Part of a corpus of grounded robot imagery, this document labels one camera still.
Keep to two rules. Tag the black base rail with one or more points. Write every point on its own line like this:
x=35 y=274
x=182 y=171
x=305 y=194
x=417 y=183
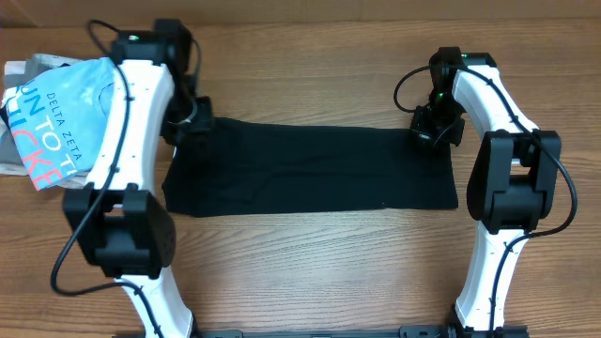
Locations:
x=319 y=333

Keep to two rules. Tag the grey folded t-shirt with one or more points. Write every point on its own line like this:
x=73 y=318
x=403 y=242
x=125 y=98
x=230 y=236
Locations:
x=28 y=66

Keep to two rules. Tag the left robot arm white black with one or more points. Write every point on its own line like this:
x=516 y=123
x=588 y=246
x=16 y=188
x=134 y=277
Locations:
x=115 y=217

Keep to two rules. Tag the light blue printed t-shirt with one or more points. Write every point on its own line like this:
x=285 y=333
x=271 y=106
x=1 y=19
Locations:
x=58 y=119

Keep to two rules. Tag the black t-shirt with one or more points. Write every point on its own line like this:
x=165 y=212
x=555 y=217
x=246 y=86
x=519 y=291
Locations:
x=242 y=168

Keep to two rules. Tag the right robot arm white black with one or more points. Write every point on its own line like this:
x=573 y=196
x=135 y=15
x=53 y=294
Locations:
x=511 y=186

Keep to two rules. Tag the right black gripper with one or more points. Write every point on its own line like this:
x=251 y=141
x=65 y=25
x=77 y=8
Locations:
x=433 y=133

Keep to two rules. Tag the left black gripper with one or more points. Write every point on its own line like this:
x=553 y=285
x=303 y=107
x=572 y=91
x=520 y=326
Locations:
x=201 y=122

